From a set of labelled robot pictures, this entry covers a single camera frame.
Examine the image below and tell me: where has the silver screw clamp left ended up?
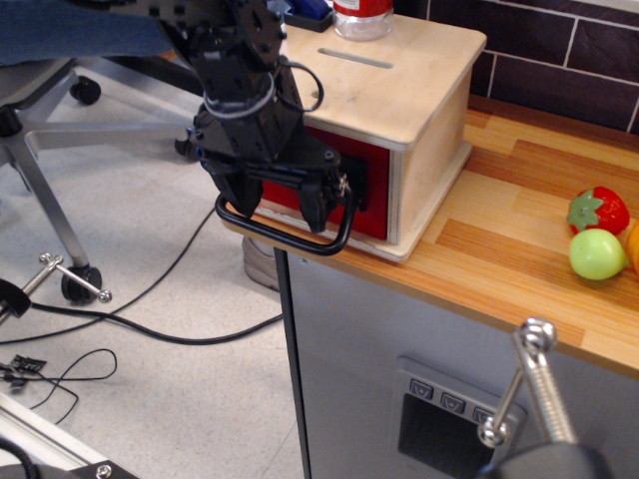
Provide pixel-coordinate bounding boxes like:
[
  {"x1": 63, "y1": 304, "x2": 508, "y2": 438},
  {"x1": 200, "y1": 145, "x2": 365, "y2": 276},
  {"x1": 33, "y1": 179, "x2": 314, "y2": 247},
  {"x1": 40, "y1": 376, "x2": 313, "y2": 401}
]
[{"x1": 0, "y1": 251, "x2": 113, "y2": 328}]

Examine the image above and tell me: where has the silver screw clamp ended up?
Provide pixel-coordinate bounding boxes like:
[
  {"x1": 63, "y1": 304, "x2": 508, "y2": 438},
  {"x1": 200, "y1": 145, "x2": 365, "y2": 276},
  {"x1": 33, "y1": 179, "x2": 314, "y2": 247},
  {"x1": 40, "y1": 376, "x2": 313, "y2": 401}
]
[
  {"x1": 0, "y1": 251, "x2": 113, "y2": 328},
  {"x1": 477, "y1": 317, "x2": 613, "y2": 478}
]

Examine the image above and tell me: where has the green toy apple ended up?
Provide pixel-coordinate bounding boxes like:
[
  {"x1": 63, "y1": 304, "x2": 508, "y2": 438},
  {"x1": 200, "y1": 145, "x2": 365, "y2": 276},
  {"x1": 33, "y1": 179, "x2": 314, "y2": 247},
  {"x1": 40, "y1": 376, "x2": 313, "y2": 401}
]
[{"x1": 568, "y1": 229, "x2": 630, "y2": 280}]

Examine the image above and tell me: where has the aluminium rail bottom left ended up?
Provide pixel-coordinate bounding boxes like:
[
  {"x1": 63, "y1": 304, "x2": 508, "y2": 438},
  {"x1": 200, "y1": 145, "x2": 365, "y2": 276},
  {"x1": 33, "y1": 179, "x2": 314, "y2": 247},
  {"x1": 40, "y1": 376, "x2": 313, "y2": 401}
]
[{"x1": 1, "y1": 394, "x2": 136, "y2": 478}]

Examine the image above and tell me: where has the silver screw clamp right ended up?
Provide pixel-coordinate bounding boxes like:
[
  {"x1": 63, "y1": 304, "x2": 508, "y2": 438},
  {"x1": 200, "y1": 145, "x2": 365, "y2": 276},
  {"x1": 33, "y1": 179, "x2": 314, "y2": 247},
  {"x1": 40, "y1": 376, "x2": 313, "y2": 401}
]
[{"x1": 477, "y1": 317, "x2": 613, "y2": 478}]

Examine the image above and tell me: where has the orange toy fruit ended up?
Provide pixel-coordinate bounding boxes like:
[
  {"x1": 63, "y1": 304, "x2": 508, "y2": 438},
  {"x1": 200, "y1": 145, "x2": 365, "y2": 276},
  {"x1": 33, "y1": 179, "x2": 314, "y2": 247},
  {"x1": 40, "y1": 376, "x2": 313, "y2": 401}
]
[{"x1": 626, "y1": 221, "x2": 639, "y2": 272}]

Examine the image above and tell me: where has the thick black floor cable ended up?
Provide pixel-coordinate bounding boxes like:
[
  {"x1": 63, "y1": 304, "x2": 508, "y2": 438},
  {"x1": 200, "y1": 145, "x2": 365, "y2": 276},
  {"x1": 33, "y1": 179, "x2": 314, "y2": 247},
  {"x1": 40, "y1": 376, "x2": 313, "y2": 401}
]
[{"x1": 0, "y1": 207, "x2": 285, "y2": 346}]

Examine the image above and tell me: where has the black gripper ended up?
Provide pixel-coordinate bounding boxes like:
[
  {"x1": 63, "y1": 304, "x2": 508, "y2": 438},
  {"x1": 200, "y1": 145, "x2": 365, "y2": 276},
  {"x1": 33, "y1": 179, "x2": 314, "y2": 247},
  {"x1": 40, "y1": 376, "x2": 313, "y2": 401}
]
[{"x1": 194, "y1": 64, "x2": 348, "y2": 234}]

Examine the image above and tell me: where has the light wooden box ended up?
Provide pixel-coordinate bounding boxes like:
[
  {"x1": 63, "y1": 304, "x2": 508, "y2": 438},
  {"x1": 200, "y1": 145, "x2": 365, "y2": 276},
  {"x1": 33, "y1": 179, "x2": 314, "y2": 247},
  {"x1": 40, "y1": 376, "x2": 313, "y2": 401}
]
[{"x1": 283, "y1": 15, "x2": 487, "y2": 262}]

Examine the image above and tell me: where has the black metal drawer handle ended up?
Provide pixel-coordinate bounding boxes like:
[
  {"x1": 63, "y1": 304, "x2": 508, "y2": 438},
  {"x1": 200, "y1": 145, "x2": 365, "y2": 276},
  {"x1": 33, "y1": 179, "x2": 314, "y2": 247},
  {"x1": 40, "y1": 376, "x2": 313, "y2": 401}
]
[{"x1": 215, "y1": 152, "x2": 370, "y2": 257}]

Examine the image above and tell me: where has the clear plastic jar red label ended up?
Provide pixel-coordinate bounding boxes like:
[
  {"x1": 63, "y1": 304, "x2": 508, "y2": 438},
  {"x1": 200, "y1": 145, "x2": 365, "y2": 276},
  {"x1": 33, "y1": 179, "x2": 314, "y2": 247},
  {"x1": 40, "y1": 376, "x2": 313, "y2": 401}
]
[{"x1": 332, "y1": 0, "x2": 393, "y2": 41}]

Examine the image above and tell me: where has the grey office chair base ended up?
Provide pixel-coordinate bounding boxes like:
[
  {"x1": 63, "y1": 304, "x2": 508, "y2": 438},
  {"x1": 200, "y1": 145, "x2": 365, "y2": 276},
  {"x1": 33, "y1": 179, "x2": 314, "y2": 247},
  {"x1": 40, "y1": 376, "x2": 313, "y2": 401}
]
[{"x1": 1, "y1": 59, "x2": 207, "y2": 305}]

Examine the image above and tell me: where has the red toy strawberry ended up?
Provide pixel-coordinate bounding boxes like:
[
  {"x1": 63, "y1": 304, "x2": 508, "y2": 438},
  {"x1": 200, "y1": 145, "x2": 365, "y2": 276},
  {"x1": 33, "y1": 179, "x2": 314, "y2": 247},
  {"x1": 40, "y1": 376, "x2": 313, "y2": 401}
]
[{"x1": 567, "y1": 186, "x2": 630, "y2": 236}]

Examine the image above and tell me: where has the black tray with blue object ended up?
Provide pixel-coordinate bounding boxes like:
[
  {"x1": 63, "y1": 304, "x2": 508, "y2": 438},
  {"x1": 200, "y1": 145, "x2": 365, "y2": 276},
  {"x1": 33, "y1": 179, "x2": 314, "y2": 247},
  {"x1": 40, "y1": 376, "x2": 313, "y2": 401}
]
[{"x1": 284, "y1": 0, "x2": 333, "y2": 33}]

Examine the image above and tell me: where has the grey cabinet with control panel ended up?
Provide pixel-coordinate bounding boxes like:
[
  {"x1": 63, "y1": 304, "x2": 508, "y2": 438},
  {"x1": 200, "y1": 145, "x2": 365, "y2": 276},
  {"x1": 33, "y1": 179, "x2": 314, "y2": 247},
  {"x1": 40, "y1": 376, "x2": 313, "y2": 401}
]
[{"x1": 277, "y1": 241, "x2": 638, "y2": 478}]

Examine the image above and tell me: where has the person in blue jeans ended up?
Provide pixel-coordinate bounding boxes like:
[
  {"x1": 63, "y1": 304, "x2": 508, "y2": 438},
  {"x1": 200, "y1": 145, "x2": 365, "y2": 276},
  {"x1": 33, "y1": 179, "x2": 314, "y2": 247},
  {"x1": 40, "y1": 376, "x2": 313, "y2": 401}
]
[{"x1": 1, "y1": 1, "x2": 172, "y2": 66}]

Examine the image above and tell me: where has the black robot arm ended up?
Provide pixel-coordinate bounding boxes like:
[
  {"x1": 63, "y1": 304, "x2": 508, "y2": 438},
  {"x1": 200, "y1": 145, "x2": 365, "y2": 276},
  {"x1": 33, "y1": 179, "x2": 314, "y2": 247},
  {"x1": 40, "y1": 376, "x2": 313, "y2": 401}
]
[{"x1": 77, "y1": 1, "x2": 347, "y2": 233}]

